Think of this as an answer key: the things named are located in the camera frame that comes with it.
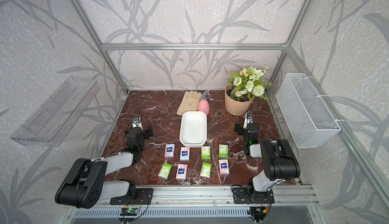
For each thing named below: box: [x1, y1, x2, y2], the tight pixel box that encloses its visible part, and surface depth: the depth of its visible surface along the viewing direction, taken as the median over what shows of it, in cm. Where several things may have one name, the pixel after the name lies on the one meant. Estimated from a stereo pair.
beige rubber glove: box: [176, 90, 203, 116], surface depth 117 cm
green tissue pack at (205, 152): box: [201, 145, 211, 160], surface depth 88 cm
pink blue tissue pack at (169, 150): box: [164, 143, 175, 159], surface depth 88 cm
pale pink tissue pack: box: [175, 163, 188, 180], surface depth 80 cm
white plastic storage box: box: [179, 110, 208, 148], surface depth 100 cm
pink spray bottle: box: [198, 88, 211, 116], surface depth 102 cm
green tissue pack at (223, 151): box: [218, 143, 229, 159], surface depth 88 cm
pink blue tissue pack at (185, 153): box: [179, 146, 190, 162], surface depth 87 cm
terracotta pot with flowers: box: [224, 65, 273, 117], surface depth 88 cm
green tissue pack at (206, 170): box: [200, 161, 213, 179], surface depth 82 cm
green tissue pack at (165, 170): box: [158, 162, 173, 179], surface depth 81 cm
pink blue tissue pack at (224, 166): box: [218, 159, 230, 175], surface depth 82 cm
